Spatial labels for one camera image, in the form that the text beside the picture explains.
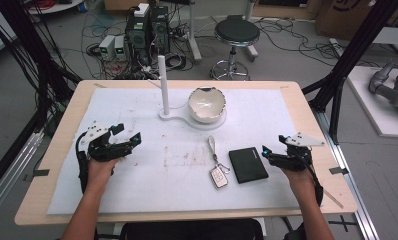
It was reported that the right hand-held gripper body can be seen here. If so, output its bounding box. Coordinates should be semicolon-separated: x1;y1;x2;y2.
268;132;326;173

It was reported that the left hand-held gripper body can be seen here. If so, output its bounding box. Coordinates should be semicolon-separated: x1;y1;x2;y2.
75;120;135;163

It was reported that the black wallet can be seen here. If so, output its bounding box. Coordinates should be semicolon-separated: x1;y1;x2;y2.
228;146;270;185

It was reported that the car key with strap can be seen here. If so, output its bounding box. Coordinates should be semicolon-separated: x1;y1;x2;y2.
206;134;232;190

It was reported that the white stand with pole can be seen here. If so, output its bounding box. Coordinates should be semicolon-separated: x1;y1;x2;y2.
157;55;228;131

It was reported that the white bowl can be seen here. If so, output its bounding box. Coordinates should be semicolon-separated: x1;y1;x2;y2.
187;86;227;125

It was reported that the person's left hand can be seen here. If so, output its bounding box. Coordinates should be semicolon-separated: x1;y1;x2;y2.
86;155;127;195

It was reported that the person's right hand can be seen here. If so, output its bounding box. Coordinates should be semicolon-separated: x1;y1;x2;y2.
280;164;317;199

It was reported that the black tape piece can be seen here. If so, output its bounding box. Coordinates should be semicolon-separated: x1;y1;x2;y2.
22;168;51;183
328;166;350;176

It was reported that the white table mat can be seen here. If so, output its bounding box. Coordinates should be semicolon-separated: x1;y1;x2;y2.
46;87;302;216

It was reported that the grey power supply box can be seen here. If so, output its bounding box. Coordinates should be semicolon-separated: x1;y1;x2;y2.
98;34;117;61
113;35;127;61

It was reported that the white platform board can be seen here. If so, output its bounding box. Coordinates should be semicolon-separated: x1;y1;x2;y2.
345;65;398;139

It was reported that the black computer tower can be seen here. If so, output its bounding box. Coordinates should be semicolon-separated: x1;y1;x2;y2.
124;13;152;66
149;5;171;55

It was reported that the black round stool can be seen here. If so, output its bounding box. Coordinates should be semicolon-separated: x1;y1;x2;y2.
209;14;262;81

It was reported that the white table leg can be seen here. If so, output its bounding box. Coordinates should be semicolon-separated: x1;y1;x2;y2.
186;0;203;64

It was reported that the small white box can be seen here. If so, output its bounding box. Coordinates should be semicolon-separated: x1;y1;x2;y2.
133;2;151;19

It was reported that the cardboard box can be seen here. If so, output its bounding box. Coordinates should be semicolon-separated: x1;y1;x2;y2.
314;0;398;42

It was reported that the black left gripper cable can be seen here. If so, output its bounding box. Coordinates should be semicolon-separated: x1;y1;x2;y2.
74;131;90;195

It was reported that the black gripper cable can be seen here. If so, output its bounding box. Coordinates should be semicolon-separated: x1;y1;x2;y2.
74;131;90;195
303;159;325;207

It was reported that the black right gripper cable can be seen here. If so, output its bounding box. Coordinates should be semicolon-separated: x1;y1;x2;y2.
303;159;325;207

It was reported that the aluminium rail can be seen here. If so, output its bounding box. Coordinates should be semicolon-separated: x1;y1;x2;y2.
0;130;45;223
314;109;381;240

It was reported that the black frame post with cables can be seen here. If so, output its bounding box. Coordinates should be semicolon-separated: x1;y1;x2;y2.
0;0;83;198

